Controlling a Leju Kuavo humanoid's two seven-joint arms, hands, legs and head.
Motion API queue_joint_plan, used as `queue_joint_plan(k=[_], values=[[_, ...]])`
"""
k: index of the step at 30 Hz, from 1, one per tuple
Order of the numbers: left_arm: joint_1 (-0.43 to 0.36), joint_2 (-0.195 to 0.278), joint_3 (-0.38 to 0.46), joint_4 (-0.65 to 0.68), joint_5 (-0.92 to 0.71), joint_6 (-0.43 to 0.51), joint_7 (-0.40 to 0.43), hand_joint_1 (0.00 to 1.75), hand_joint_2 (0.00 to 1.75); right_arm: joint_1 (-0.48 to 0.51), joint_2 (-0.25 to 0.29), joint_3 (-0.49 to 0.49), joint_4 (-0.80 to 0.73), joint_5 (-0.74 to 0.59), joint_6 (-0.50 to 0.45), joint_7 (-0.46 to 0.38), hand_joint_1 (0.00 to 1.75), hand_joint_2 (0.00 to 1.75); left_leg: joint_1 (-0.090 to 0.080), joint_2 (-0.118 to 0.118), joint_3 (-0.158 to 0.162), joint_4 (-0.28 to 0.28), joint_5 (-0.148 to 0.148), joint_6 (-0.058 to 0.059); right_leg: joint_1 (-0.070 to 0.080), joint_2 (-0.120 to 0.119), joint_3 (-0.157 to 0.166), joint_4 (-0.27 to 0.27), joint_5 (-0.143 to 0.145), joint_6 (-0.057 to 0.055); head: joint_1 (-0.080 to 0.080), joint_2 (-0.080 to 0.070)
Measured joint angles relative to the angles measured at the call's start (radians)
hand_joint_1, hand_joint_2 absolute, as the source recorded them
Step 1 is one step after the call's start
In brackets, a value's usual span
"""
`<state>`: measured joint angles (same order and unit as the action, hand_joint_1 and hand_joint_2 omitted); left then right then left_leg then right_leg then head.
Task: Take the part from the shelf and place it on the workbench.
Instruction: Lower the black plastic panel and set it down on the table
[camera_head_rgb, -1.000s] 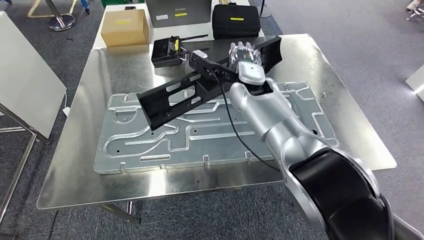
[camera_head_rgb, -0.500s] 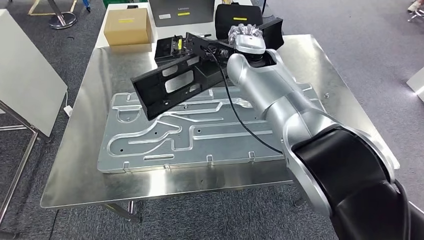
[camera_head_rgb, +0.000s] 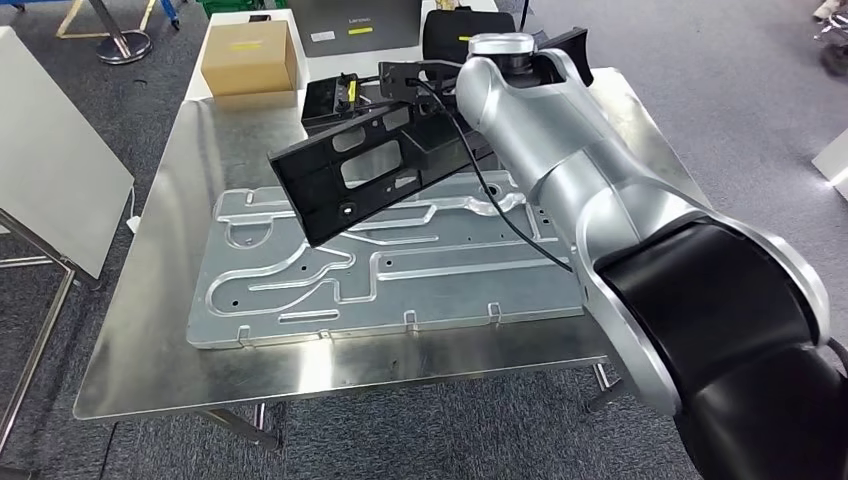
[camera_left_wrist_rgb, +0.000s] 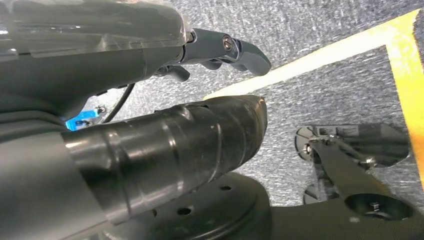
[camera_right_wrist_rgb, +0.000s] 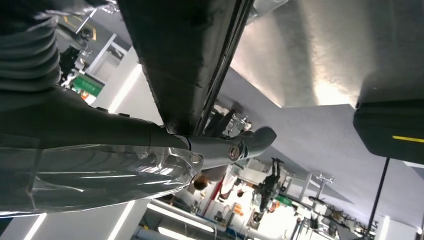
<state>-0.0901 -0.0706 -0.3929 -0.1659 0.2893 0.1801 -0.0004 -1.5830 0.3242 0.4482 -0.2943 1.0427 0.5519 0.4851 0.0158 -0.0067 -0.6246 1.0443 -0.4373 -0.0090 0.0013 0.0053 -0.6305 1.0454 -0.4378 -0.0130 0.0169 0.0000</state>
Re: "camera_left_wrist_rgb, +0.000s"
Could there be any blue cart leg with caster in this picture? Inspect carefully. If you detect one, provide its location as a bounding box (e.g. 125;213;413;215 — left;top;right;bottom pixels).
64;105;108;131

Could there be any black disc with holes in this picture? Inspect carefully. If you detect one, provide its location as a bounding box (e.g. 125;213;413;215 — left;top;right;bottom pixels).
102;172;273;240

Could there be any yellow floor tape square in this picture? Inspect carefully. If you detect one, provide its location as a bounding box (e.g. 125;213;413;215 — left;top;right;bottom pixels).
202;9;424;191

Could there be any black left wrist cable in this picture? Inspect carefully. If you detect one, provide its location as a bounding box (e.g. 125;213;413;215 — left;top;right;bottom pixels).
100;82;137;125

